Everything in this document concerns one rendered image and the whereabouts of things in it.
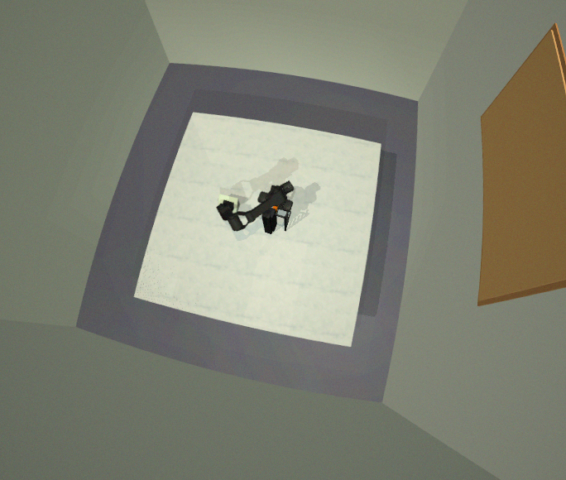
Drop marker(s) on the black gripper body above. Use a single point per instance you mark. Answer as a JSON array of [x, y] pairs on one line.
[[286, 205]]

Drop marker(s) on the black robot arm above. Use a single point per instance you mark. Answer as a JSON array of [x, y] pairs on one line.
[[276, 196]]

